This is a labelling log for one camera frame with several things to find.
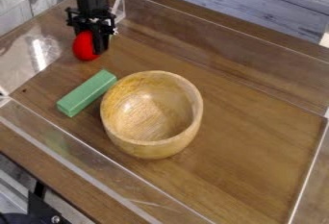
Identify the red plush strawberry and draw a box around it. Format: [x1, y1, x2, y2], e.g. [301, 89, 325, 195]
[72, 31, 99, 62]

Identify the green rectangular block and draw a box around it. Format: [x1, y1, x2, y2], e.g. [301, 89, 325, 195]
[56, 69, 116, 117]

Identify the clear acrylic corner bracket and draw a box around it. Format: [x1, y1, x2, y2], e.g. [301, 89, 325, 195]
[112, 0, 125, 23]

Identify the wooden bowl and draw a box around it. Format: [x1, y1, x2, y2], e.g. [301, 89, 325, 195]
[100, 70, 203, 160]

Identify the black table clamp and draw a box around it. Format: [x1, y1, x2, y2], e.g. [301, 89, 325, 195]
[26, 182, 72, 224]

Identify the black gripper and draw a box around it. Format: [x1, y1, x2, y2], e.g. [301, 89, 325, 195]
[65, 0, 115, 55]

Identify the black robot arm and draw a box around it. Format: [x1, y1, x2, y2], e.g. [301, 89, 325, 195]
[65, 0, 115, 55]

